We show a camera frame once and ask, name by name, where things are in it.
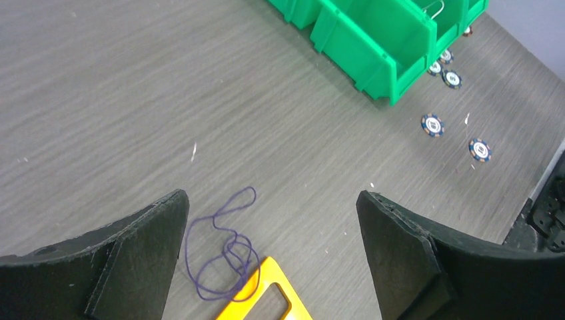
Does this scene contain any green compartment bin tray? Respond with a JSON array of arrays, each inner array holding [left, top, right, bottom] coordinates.
[[271, 0, 489, 105]]

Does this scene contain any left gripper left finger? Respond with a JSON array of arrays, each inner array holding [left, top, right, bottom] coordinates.
[[1, 189, 189, 319]]

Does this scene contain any yellow triangular plastic frame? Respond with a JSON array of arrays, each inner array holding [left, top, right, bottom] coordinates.
[[215, 256, 314, 320]]

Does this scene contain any poker chip lower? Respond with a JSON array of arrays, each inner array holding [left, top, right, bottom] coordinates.
[[468, 138, 492, 163]]

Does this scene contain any poker chip right upper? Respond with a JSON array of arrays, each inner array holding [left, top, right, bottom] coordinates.
[[438, 49, 454, 65]]

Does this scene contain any poker chip centre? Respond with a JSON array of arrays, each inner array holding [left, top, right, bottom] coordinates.
[[420, 113, 445, 137]]

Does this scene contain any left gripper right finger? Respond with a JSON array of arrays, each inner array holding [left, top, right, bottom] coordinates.
[[356, 191, 564, 319]]

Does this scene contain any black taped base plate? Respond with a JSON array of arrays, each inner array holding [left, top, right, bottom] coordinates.
[[502, 153, 564, 253]]

